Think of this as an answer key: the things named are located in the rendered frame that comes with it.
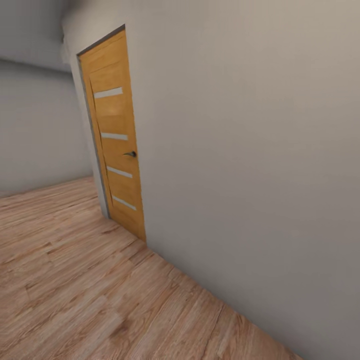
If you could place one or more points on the door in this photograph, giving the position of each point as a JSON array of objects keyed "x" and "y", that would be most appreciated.
[{"x": 106, "y": 74}]

